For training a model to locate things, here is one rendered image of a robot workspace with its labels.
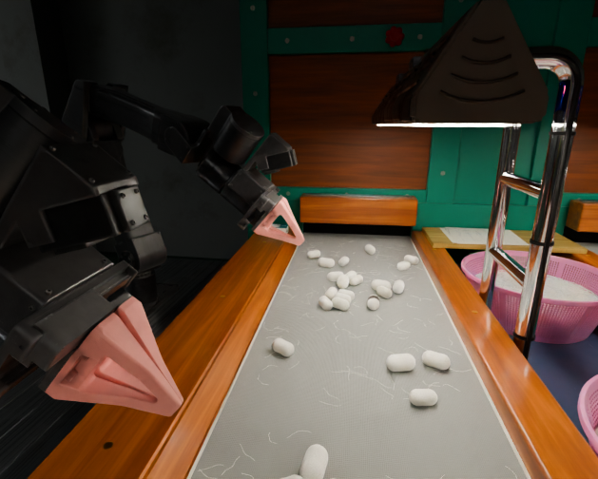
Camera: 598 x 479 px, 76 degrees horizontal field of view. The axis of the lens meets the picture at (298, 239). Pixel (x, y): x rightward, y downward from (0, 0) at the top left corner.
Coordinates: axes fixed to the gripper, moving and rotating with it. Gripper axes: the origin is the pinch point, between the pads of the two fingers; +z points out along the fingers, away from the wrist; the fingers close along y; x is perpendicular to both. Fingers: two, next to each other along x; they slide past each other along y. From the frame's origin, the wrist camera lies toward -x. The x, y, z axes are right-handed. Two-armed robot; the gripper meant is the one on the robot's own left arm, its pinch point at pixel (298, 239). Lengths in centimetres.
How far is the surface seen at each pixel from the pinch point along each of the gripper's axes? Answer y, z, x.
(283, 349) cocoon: -17.0, 6.8, 7.5
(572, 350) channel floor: 1.6, 47.1, -16.3
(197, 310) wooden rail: -9.8, -5.1, 16.3
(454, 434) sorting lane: -27.6, 22.5, -3.9
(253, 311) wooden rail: -6.9, 1.8, 11.8
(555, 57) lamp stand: -13.2, 6.0, -38.1
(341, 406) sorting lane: -25.0, 13.8, 3.5
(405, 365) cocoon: -18.3, 18.8, -2.5
